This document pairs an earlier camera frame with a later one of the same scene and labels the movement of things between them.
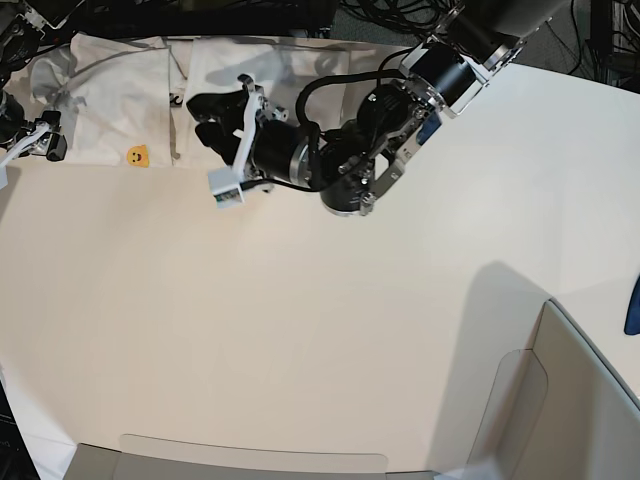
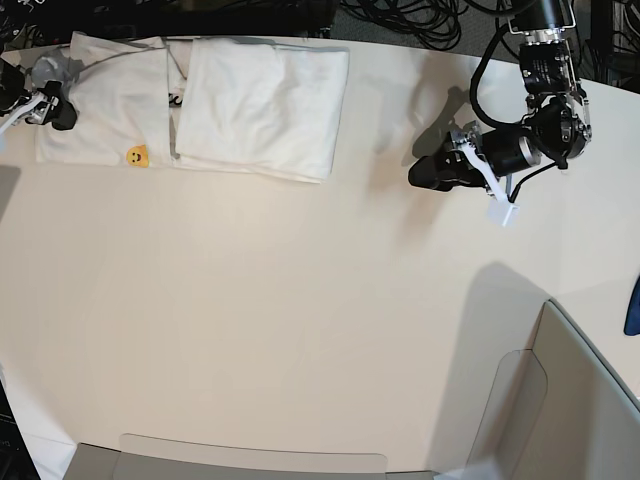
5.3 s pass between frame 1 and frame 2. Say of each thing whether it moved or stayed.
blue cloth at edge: stayed
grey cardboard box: stayed
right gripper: moved
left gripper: moved
